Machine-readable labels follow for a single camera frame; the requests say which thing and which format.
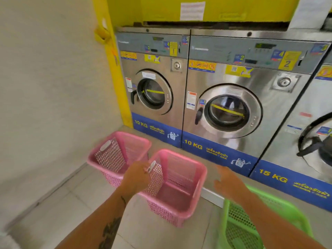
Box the plain white paper notice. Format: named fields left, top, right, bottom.
left=287, top=0, right=332, bottom=30

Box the steel coin lock panel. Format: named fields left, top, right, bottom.
left=170, top=58, right=183, bottom=73
left=269, top=73, right=301, bottom=94

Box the person's left forearm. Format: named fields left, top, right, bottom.
left=56, top=190, right=138, bottom=249

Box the person's left hand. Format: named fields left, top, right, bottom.
left=120, top=160, right=159, bottom=198

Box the large steel washing machine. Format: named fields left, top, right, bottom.
left=249, top=49, right=332, bottom=213

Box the small yellow wall basket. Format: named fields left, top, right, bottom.
left=94, top=24, right=111, bottom=44

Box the white paper notice red text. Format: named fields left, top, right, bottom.
left=179, top=1, right=206, bottom=21

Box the person's right forearm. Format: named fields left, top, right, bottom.
left=237, top=190, right=326, bottom=249

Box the large round washing machine door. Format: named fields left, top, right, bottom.
left=297, top=112, right=332, bottom=177

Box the yellow prohibition sticker strip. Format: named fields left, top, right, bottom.
left=314, top=64, right=332, bottom=81
left=120, top=51, right=137, bottom=61
left=188, top=59, right=217, bottom=73

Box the pink plastic laundry basket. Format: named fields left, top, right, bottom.
left=87, top=131, right=152, bottom=188
left=139, top=149, right=208, bottom=228

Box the person's right hand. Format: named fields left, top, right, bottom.
left=213, top=165, right=251, bottom=203

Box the green plastic laundry basket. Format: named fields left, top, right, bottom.
left=216, top=184, right=314, bottom=249

